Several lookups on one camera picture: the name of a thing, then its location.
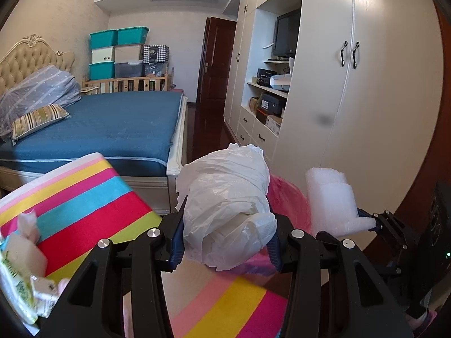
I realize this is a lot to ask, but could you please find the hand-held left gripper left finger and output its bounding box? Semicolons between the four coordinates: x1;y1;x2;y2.
40;197;187;338

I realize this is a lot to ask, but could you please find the grey-blue patterned pillow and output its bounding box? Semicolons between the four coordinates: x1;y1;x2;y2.
0;65;81;138

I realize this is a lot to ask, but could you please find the bed with blue sheet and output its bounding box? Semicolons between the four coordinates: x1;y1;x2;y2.
0;90;189;215

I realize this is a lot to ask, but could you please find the white plastic bag bundle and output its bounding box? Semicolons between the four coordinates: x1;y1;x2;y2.
175;143;277;272

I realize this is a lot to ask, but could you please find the black white checked bag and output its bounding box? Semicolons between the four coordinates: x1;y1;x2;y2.
143;45;170;76

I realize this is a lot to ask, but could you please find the grey clear storage box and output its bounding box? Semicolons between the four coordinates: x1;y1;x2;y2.
114;60;144;78

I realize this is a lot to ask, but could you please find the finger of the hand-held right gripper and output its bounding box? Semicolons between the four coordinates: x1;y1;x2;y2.
357;208;421;254

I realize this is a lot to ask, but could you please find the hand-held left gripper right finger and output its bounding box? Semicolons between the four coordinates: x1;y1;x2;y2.
266;213;414;338

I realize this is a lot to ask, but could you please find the beige tufted headboard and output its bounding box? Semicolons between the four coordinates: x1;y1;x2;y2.
0;34;76;95

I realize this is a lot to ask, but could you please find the white wardrobe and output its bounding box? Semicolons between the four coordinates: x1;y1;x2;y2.
224;0;445;212

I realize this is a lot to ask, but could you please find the black television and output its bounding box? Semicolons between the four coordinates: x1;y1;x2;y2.
273;8;302;59

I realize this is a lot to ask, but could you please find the teal storage box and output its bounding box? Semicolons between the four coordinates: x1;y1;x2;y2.
88;61;116;80
116;26;150;46
89;30;118;50

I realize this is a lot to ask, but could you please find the beige storage box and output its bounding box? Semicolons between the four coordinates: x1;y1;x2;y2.
114;44;145;62

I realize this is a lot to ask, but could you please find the wooden crib rail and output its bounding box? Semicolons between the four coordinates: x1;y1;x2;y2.
82;70;177;94

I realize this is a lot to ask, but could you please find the knotted white tissue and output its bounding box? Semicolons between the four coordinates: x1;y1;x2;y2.
17;209;40;244

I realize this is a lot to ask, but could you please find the pink plastic bin liner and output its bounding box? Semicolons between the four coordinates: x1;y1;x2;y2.
208;173;315;282

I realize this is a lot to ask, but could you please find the white storage box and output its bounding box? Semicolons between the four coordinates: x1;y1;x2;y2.
92;46;116;64

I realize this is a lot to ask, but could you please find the colourful striped tablecloth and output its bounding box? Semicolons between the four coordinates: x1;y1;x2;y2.
0;152;293;338

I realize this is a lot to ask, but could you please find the white square foam sheet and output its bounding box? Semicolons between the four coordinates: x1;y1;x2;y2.
5;234;48;278

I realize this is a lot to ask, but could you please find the gold striped cushion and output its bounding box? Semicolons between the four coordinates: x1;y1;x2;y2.
12;104;70;145

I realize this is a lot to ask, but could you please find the cardboard box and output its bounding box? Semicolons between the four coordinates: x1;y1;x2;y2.
255;107;282;127

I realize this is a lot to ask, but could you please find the clear crumpled plastic wrapper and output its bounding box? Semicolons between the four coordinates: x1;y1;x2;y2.
30;274;59;317

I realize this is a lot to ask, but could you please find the dark brown door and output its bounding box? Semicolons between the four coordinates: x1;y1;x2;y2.
197;17;236;104

